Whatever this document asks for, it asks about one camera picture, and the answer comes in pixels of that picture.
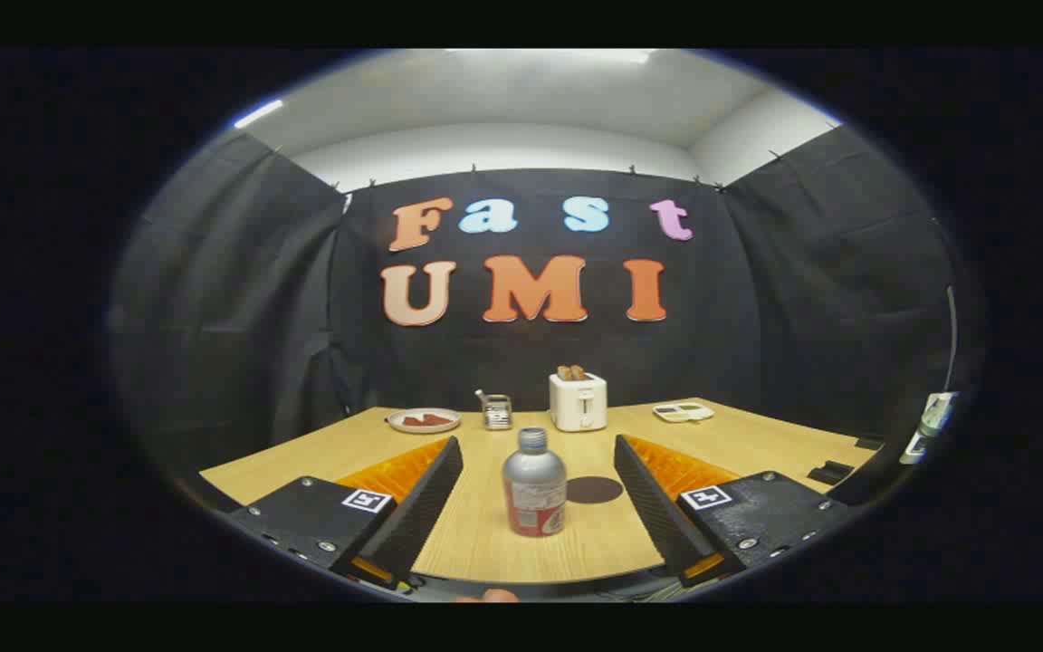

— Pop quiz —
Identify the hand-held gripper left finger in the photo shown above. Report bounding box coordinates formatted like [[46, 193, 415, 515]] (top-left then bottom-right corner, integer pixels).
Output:
[[230, 436, 465, 591]]

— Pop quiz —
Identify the thin grey pole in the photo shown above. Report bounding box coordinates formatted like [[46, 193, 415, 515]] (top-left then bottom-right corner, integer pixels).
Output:
[[944, 285, 959, 392]]

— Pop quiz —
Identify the white device on stand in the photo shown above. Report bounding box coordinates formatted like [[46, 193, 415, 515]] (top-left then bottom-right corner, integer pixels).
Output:
[[900, 391, 960, 465]]

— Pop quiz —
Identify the white plate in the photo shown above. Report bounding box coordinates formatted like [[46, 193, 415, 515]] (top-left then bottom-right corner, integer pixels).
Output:
[[386, 408, 463, 435]]

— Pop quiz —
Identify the ceiling light strip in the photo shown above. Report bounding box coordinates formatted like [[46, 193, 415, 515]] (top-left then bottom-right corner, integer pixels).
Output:
[[234, 99, 285, 129], [449, 49, 654, 65]]

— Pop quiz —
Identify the white compartment tray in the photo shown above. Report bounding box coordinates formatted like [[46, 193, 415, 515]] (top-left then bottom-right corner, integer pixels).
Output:
[[652, 401, 715, 424]]

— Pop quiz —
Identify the white toaster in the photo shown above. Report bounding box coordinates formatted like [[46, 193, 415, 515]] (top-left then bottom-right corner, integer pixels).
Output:
[[549, 371, 608, 433]]

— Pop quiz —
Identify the silver juice bottle red label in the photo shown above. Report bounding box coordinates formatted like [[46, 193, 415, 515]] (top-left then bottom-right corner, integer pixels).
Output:
[[502, 427, 569, 538]]

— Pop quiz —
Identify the dark brown round coaster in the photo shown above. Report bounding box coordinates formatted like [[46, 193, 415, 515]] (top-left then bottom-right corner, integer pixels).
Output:
[[566, 476, 625, 505]]

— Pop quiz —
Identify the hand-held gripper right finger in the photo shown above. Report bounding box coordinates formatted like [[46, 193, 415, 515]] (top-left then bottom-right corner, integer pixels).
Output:
[[614, 435, 853, 588]]

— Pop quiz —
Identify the wooden table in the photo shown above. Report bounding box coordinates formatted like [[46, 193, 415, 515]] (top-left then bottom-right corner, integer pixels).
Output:
[[200, 398, 885, 585]]

